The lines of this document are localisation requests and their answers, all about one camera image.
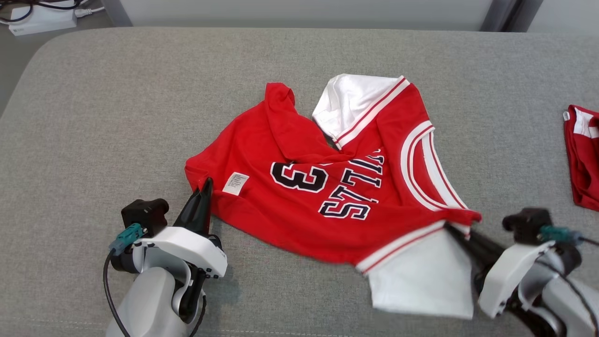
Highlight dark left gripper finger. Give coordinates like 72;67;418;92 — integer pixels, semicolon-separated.
173;183;207;235
202;177;214;237

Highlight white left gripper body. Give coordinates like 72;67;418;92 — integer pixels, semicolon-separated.
132;226;229;324

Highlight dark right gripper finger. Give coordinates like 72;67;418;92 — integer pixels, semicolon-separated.
461;236;495;287
445;224;507;268

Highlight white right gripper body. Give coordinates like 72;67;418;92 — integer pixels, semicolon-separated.
475;240;560;321

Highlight red basketball jersey white trim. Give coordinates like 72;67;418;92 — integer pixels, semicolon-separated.
185;73;482;320

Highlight red shorts with white stripe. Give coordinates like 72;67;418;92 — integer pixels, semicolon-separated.
563;105;599;212

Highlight white partition panel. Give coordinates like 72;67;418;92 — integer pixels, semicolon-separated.
119;0;494;31
529;0;599;34

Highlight white power strip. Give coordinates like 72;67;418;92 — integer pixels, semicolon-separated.
8;5;78;37

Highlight teal left camera connector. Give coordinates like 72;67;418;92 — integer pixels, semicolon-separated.
109;223;145;256

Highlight teal camera connector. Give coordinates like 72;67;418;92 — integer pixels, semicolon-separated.
109;223;145;256
538;225;585;246

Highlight teal right camera connector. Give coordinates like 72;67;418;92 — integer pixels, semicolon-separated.
538;225;585;246

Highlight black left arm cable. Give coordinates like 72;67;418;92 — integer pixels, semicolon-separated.
103;250;131;337

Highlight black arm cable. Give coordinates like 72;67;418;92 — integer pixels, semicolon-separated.
103;250;131;337
533;236;599;337

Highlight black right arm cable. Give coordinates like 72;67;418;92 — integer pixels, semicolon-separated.
533;236;599;337

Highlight grey partition post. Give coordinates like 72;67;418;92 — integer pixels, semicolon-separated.
508;0;546;32
480;0;518;32
101;0;134;27

